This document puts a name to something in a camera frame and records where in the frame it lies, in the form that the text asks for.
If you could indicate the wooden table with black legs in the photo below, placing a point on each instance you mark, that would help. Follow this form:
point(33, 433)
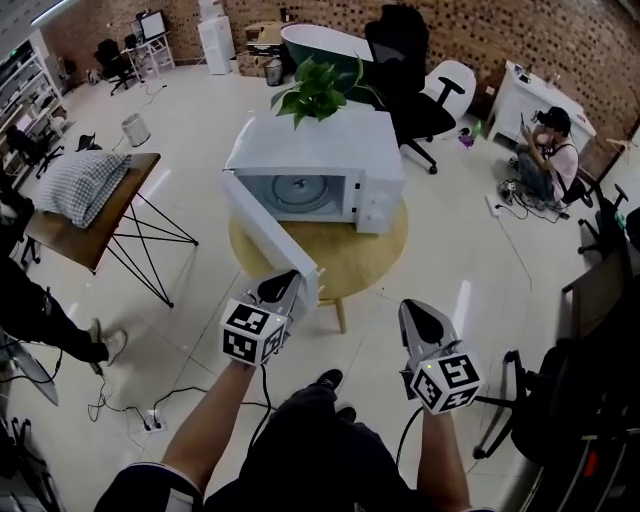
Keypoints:
point(80, 240)

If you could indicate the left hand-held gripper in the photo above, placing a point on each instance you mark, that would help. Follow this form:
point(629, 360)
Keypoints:
point(252, 330)

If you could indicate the white microwave oven body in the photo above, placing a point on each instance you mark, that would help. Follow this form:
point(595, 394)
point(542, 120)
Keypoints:
point(330, 145)

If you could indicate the person's black shoe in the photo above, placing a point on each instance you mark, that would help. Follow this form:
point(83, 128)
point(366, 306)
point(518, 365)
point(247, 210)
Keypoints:
point(347, 415)
point(327, 380)

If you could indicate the green bathtub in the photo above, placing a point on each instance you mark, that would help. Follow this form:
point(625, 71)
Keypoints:
point(320, 42)

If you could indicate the white desk with monitor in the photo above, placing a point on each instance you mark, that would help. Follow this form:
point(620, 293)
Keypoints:
point(152, 47)

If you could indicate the white trash bin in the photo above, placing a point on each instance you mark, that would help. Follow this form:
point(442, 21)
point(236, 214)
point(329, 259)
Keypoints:
point(136, 130)

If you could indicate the person's shirt sleeve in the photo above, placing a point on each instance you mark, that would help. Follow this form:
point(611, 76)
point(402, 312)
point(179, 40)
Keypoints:
point(150, 487)

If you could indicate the checkered pillow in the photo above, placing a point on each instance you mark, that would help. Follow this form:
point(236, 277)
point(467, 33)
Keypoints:
point(82, 185)

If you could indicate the person's right forearm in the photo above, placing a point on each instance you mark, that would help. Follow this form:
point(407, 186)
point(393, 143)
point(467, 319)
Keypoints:
point(442, 460)

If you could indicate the white power strip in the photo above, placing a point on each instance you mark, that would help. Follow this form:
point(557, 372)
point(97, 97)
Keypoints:
point(494, 205)
point(153, 421)

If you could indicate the white microwave door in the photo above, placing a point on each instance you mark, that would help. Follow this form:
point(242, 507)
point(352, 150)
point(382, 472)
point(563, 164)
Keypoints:
point(270, 235)

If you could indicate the white water dispenser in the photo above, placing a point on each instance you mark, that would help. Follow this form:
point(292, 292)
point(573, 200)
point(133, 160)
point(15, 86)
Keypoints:
point(216, 45)

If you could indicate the green potted plant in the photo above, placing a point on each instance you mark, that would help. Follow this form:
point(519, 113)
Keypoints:
point(315, 92)

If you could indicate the person's legs in black shorts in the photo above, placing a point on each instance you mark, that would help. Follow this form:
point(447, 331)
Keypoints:
point(320, 460)

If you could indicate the round wooden table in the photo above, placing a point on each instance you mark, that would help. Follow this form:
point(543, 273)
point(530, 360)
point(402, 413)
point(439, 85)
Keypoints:
point(350, 260)

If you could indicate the person's left forearm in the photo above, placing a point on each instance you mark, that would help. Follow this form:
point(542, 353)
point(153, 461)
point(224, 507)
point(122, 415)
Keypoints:
point(210, 420)

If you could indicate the green and purple toy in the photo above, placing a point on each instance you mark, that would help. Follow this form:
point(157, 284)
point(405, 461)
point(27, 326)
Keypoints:
point(471, 136)

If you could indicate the white shelf rack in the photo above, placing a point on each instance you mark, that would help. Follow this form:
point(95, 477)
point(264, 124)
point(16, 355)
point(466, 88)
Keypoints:
point(25, 95)

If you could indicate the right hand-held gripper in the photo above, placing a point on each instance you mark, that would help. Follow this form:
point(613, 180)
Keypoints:
point(445, 380)

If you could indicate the brown wooden desk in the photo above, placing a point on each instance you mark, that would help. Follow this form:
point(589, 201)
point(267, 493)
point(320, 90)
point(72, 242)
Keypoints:
point(595, 300)

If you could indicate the white round chair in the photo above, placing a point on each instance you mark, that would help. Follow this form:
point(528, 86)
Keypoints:
point(462, 75)

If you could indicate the cardboard box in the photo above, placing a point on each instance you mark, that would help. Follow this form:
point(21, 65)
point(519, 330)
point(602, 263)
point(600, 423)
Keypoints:
point(262, 37)

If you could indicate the black office chair with armrests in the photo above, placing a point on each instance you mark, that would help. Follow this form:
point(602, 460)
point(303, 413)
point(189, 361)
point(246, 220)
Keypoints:
point(420, 110)

